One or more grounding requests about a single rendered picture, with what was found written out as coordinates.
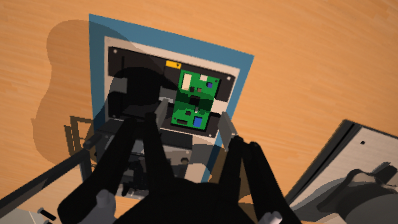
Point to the green circuit board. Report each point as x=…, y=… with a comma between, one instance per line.
x=194, y=99

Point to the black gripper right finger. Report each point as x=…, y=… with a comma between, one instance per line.
x=269, y=203

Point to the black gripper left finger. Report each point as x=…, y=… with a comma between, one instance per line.
x=93, y=202

